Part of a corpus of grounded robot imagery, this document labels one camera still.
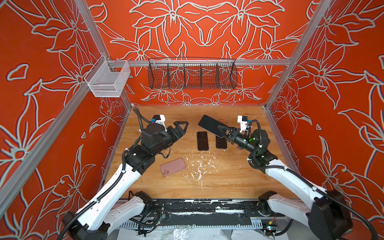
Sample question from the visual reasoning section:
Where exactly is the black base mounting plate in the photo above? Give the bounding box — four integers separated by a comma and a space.
124, 198, 286, 218

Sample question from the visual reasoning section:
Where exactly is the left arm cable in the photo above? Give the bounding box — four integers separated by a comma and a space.
132, 107, 151, 133

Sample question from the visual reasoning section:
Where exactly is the black wire basket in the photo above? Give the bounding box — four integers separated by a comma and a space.
148, 57, 238, 90

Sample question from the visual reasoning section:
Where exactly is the black phone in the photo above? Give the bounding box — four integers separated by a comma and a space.
197, 132, 209, 151

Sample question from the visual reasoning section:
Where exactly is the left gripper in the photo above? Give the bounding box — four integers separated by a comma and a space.
153, 120, 188, 156

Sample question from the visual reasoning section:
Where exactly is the purple phone case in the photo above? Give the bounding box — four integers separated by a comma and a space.
198, 115, 228, 138

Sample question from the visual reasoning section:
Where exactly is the pink phone case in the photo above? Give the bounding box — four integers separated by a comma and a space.
160, 158, 186, 177

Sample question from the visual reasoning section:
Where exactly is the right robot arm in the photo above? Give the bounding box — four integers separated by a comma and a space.
218, 125, 379, 240

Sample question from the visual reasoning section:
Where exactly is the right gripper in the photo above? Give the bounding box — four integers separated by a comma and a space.
218, 126, 260, 157

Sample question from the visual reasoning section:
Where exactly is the clear plastic bin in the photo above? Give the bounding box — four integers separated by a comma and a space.
85, 55, 131, 98

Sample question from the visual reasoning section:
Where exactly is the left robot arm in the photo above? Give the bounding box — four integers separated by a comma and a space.
58, 122, 189, 240

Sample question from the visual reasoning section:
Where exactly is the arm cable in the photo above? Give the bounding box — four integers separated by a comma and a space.
132, 107, 151, 133
247, 119, 379, 240

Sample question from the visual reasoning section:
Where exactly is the dark phone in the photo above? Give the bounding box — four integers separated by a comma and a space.
216, 136, 227, 150

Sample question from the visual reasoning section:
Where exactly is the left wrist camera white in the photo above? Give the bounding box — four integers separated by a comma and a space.
151, 115, 166, 128

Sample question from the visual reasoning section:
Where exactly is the white cable duct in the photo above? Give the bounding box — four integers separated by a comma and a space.
117, 219, 264, 231

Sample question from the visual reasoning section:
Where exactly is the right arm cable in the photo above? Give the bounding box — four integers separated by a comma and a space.
247, 119, 379, 240

